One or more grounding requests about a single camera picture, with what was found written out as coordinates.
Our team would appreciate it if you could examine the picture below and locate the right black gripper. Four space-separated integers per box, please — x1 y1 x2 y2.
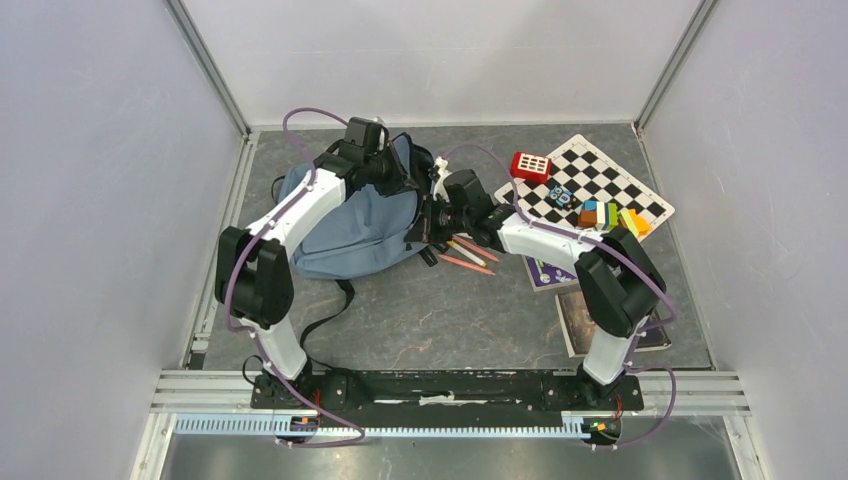
404 195 471 245

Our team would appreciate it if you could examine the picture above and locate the blue student backpack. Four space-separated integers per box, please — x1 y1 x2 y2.
271 132 439 366

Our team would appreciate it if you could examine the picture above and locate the purple book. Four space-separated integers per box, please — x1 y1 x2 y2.
524 256 577 292

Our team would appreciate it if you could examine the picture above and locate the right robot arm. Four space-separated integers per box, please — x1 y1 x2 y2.
407 169 666 408

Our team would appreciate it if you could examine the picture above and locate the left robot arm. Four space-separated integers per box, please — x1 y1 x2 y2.
215 117 413 408

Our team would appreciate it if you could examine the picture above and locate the orange pencil upper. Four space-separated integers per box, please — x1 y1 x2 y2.
454 236 499 262

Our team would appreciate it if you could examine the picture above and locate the orange pencil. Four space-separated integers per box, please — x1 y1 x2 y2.
454 236 499 262
438 254 496 276

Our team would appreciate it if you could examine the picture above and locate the white yellow pen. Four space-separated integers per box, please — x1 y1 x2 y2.
448 241 487 267

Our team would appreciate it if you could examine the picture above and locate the orange pencil lower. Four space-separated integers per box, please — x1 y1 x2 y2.
438 254 496 276

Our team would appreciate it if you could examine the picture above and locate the red calculator toy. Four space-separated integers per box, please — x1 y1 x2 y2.
509 151 553 184

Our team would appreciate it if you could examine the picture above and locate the blue robot toy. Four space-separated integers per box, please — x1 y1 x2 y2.
545 185 573 210

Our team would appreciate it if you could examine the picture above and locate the checkered chess board mat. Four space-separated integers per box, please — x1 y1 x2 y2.
494 135 675 228

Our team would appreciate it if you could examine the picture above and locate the colourful block stack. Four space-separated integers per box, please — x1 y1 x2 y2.
577 200 619 231

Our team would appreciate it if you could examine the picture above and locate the dark novel book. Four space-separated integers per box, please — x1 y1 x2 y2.
555 291 672 358

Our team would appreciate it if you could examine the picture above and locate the orange yellow block toy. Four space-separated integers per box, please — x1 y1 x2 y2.
618 209 653 239

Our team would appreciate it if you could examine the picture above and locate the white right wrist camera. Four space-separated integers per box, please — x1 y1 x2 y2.
429 156 451 200

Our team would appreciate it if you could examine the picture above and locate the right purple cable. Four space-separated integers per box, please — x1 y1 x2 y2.
440 140 679 452

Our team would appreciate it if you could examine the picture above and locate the purple cable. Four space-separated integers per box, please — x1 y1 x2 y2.
440 140 679 452
223 107 367 450

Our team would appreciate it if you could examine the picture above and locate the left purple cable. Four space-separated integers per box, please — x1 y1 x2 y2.
223 107 367 450

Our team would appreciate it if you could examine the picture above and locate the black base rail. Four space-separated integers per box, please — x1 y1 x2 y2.
250 368 645 431

